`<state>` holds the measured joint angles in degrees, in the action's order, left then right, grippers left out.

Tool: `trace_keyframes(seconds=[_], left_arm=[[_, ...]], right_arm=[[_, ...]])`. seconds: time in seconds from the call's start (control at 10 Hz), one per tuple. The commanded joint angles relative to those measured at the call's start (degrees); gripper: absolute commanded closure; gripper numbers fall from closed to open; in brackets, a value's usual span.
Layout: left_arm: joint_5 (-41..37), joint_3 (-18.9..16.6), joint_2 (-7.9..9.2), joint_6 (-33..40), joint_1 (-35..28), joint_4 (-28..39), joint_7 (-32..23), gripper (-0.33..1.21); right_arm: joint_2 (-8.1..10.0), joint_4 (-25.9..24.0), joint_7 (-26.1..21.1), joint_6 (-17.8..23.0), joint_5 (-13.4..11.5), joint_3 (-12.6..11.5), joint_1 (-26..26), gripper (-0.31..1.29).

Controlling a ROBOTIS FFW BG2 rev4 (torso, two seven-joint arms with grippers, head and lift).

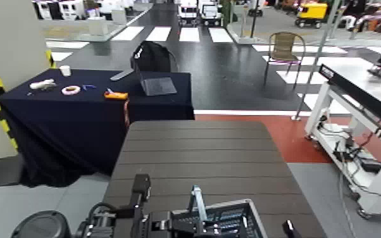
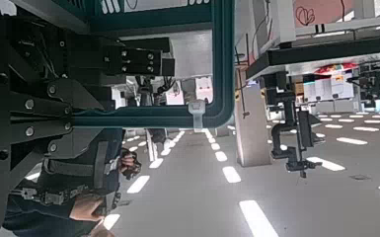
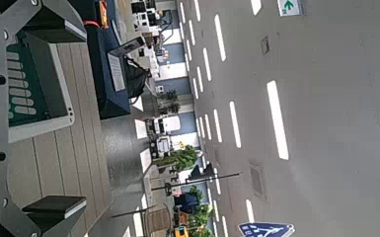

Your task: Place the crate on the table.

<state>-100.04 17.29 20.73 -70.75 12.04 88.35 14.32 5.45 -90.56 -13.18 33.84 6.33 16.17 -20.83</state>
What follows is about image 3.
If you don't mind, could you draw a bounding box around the black traffic light pole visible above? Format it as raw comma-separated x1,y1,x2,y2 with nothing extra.
151,162,242,193

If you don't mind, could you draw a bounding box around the green leafy plant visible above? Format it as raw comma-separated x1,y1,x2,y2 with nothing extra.
164,144,199,173

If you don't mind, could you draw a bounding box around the yellow vehicle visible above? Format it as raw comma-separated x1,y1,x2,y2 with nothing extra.
174,224,190,237

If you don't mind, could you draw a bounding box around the grey ceiling vent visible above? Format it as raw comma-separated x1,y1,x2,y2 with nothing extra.
248,160,267,200

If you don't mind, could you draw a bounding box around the orange hand tool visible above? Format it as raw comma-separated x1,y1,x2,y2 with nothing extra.
98,0,110,30

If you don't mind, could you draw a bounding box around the blue plastic basket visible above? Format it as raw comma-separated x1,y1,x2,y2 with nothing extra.
5,32,77,144

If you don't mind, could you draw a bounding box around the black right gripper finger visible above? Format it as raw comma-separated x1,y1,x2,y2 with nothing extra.
22,0,88,43
22,196,88,237

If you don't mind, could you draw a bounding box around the dark blue box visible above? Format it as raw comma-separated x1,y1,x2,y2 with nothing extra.
173,192,200,214

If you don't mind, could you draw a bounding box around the red cable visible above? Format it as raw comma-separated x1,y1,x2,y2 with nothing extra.
82,20,101,30

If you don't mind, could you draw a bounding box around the silver slanted pole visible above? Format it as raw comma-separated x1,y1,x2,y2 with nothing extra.
111,204,158,219

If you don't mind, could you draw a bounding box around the blue road sign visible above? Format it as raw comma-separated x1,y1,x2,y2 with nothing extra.
238,221,296,237

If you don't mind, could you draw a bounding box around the dark potted plant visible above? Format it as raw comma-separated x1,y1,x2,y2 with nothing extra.
157,89,183,116

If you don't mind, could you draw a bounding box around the black office chair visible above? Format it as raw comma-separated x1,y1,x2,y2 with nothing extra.
123,56,153,100

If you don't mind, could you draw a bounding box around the table with dark blue cloth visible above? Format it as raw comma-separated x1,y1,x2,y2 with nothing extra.
67,0,132,120

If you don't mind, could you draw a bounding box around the white delivery vehicle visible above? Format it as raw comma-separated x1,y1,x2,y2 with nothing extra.
145,116,171,136
149,135,174,160

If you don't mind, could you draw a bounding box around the green bush row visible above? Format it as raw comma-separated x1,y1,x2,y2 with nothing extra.
187,185,214,237

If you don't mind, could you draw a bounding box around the grey flat bar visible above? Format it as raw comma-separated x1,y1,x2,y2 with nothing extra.
108,36,146,58

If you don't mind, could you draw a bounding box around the metal frame wicker chair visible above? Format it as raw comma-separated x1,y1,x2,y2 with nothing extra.
143,202,174,237

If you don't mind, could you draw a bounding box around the white ceiling light strip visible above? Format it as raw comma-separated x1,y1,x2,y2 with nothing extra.
266,80,290,162

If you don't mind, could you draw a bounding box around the green exit sign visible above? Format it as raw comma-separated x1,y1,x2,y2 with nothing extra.
276,0,303,18

